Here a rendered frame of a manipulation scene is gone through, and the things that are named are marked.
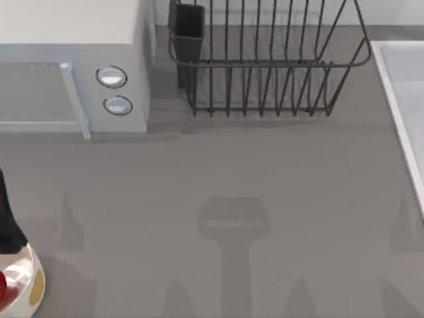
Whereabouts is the white spotted cup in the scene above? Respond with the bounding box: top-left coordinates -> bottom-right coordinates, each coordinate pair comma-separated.
0,243 -> 46,318

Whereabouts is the black cutlery holder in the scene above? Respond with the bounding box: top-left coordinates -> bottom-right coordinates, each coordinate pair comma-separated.
168,0 -> 206,89

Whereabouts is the small round microwave knob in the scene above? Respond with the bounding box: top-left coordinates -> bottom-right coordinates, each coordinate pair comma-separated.
103,95 -> 134,117

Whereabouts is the microwave door handle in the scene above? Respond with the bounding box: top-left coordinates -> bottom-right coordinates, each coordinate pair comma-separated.
60,62 -> 91,140

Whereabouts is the large round microwave knob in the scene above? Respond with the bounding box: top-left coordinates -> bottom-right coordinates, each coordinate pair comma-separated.
95,65 -> 129,89

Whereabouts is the microwave oven door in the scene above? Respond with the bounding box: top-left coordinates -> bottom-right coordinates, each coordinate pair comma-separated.
0,62 -> 83,134

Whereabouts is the dark wire dish rack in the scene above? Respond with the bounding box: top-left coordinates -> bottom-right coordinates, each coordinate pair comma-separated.
167,0 -> 371,118

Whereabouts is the pale microwave oven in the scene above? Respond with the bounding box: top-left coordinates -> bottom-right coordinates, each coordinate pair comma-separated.
0,0 -> 156,140

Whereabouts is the white sink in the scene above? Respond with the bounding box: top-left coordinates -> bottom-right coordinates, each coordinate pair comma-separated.
370,40 -> 424,222

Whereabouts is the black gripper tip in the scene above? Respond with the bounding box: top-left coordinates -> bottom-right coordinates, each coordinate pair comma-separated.
0,169 -> 28,255

